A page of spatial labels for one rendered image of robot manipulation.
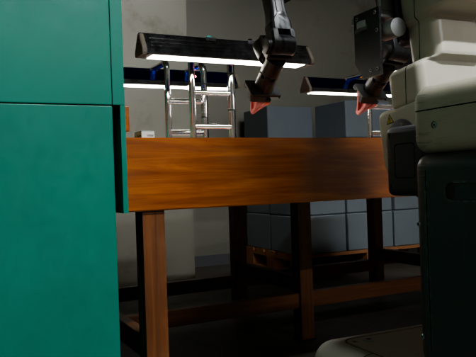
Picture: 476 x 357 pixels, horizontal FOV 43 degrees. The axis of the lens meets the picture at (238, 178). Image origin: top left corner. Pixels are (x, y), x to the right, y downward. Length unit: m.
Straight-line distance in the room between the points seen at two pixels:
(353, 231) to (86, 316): 2.95
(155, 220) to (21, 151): 0.37
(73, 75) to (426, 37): 0.81
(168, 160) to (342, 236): 2.72
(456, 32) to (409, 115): 0.21
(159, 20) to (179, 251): 1.45
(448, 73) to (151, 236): 0.81
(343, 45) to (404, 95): 3.97
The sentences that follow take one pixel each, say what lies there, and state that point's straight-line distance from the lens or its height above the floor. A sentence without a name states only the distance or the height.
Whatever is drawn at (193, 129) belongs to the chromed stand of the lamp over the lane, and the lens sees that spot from 2.13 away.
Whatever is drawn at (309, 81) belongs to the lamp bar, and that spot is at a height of 1.09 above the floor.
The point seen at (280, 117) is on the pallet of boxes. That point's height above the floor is 1.08.
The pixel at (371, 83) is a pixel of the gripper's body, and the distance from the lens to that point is 1.97.
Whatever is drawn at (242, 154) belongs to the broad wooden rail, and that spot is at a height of 0.72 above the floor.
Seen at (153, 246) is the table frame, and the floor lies 0.49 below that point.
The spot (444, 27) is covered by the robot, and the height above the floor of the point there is 0.97.
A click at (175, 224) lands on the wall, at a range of 3.86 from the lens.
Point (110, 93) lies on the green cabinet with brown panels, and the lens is 1.50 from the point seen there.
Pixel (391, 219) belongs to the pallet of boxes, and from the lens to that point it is 4.42.
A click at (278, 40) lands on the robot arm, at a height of 1.03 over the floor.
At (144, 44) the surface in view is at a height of 1.07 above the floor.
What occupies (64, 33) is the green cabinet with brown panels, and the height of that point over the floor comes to 1.00.
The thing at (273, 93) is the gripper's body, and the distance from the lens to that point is 1.82.
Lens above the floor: 0.65
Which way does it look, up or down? level
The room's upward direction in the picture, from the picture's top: 2 degrees counter-clockwise
